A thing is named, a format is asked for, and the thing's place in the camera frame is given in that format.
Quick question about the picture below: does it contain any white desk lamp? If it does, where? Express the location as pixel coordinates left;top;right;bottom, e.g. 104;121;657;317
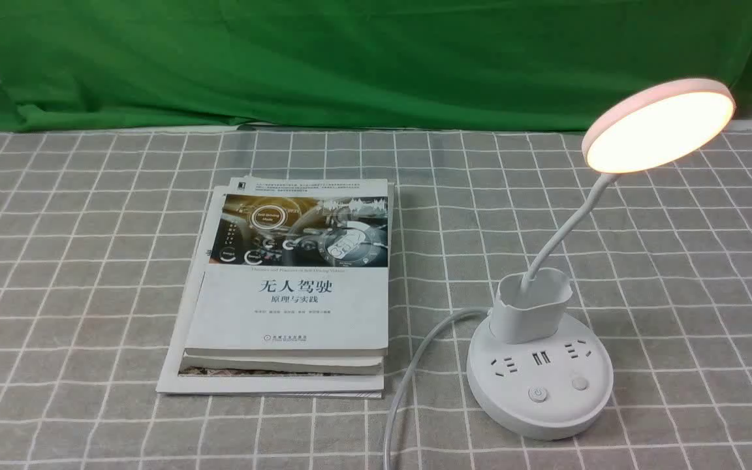
466;78;736;441

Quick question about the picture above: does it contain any grey checkered tablecloth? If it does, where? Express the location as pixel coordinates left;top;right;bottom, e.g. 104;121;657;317
0;131;752;469

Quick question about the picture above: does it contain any large white bottom magazine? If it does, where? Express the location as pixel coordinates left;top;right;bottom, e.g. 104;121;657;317
156;185;384;400

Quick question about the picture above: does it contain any green backdrop cloth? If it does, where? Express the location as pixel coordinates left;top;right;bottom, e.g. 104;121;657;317
0;1;752;132

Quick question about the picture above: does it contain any white self-driving book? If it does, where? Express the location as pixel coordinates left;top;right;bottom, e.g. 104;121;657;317
184;177;390;358

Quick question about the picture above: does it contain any middle white book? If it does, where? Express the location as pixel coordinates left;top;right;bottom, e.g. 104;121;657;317
181;184;395;376

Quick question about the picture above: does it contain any white lamp power cable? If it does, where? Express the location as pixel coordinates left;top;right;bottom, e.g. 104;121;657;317
383;308;490;470

